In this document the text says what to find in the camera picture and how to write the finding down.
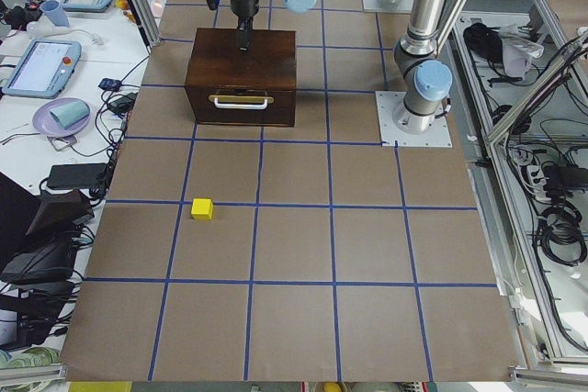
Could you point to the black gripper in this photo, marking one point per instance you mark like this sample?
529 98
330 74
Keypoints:
242 6

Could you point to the wooden drawer with white handle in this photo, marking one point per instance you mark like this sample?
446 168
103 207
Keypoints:
241 102

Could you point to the dark wooden drawer box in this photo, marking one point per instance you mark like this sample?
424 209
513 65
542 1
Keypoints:
218 67

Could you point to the yellow block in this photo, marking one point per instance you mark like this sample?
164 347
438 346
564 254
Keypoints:
202 209

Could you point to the blue plastic cup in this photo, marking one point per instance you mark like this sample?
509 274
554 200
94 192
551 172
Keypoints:
53 10

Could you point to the teal cup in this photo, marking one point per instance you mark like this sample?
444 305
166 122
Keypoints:
69 113

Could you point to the purple plate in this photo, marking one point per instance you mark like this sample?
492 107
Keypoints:
44 123

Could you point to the near blue teach pendant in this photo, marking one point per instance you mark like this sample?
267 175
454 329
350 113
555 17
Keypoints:
44 70

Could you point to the black power adapter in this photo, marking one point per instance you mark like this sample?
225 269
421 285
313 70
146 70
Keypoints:
75 176

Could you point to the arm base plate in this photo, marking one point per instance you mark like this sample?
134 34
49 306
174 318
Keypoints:
400 128

